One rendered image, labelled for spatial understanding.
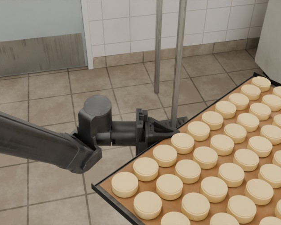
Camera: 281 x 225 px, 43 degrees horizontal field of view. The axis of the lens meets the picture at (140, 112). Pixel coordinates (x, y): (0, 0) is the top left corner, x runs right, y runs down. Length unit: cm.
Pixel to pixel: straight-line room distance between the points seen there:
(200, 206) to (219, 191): 5
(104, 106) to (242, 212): 33
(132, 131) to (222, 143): 20
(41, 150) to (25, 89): 212
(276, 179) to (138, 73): 213
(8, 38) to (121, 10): 83
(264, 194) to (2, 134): 47
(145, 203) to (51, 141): 20
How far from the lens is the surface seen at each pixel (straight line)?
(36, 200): 199
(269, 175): 75
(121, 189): 66
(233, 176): 72
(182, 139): 77
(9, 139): 56
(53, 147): 65
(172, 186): 68
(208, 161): 73
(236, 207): 67
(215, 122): 83
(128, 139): 78
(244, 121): 86
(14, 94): 271
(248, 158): 76
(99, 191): 67
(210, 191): 68
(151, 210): 64
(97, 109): 72
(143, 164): 71
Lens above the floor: 155
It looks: 40 degrees down
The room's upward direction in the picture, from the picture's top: straight up
